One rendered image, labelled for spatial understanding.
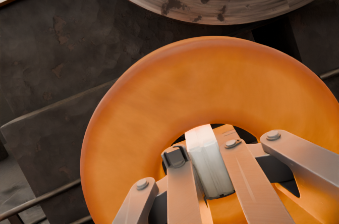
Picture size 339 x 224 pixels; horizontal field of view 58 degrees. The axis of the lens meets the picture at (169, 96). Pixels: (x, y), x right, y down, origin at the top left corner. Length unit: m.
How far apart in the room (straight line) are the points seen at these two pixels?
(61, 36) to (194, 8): 0.27
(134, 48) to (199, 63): 0.40
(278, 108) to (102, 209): 0.11
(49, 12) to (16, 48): 0.09
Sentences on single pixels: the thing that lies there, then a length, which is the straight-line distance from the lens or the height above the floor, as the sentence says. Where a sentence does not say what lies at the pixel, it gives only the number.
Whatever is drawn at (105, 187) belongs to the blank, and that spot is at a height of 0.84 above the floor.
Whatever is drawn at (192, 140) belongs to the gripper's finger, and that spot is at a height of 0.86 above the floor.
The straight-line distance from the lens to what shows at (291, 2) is 0.42.
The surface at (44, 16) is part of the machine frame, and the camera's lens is 0.59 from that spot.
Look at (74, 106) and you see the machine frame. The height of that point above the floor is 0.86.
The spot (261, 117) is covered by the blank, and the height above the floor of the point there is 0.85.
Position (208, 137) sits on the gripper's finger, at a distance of 0.15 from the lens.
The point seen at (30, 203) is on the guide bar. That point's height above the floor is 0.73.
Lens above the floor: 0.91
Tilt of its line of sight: 11 degrees down
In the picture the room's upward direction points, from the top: 22 degrees counter-clockwise
